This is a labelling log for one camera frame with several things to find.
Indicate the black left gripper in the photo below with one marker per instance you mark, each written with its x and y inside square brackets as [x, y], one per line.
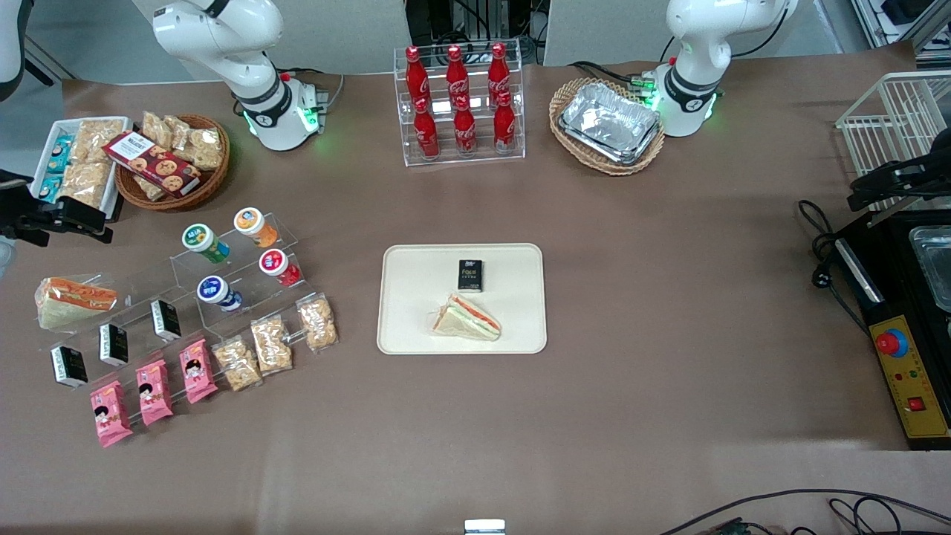
[915, 177]

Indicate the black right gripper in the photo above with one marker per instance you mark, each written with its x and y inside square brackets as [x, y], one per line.
[36, 220]

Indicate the green gum jar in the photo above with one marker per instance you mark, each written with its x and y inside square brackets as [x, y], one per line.
[204, 242]

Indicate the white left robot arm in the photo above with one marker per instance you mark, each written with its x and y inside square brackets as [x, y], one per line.
[691, 82]

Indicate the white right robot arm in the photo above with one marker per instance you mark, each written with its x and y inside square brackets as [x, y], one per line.
[260, 111]

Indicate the metal tray in machine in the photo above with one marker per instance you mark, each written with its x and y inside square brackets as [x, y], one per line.
[935, 267]

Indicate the blue gum jar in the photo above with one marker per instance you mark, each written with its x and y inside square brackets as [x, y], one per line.
[218, 292]

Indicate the orange gum jar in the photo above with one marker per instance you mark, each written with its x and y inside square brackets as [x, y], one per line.
[255, 226]

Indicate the red gum jar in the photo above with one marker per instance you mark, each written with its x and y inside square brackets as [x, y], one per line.
[279, 267]

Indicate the cream serving tray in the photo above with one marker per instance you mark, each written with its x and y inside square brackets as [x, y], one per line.
[513, 319]

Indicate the white rectangular snack bin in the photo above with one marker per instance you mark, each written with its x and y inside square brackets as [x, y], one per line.
[111, 200]

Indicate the large rice cracker bag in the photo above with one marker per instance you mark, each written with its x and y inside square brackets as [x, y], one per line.
[98, 137]
[85, 183]

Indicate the teal snack pack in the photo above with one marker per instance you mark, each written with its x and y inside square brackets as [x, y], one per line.
[49, 187]
[58, 154]

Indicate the black sealing machine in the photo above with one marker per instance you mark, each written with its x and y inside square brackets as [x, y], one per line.
[891, 253]

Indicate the clear cracker bag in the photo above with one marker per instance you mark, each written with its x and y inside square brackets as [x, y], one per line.
[318, 321]
[178, 132]
[206, 148]
[148, 188]
[238, 364]
[156, 128]
[272, 345]

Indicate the wrapped triangle sandwich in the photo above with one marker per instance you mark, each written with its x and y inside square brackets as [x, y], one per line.
[468, 319]
[74, 301]

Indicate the red cookie box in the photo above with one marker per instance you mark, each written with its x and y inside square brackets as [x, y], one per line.
[152, 163]

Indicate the black small box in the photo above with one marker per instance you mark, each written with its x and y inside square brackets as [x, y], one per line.
[166, 319]
[114, 344]
[68, 366]

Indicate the brown wicker basket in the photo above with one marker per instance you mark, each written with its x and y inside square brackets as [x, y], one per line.
[208, 186]

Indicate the clear acrylic stepped stand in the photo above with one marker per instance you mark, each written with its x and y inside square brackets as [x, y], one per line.
[245, 297]

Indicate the pink snack pack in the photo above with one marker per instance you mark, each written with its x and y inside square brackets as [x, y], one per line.
[110, 414]
[154, 392]
[198, 371]

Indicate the yellow control box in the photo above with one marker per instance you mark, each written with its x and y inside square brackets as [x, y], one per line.
[910, 379]

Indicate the stacked foil trays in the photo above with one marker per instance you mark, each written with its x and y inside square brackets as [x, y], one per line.
[609, 122]

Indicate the light wicker basket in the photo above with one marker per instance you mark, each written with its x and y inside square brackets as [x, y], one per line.
[594, 165]

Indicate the red cola bottle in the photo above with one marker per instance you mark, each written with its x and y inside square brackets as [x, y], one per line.
[426, 132]
[504, 125]
[464, 130]
[416, 74]
[455, 73]
[498, 70]

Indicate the black tissue pack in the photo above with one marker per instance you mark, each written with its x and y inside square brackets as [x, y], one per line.
[470, 276]

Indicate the clear acrylic bottle rack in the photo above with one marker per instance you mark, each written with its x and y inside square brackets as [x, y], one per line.
[483, 156]

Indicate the small white device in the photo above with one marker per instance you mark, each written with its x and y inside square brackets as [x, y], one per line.
[484, 527]

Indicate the metal shelf frame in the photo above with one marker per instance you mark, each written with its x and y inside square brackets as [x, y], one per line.
[903, 22]

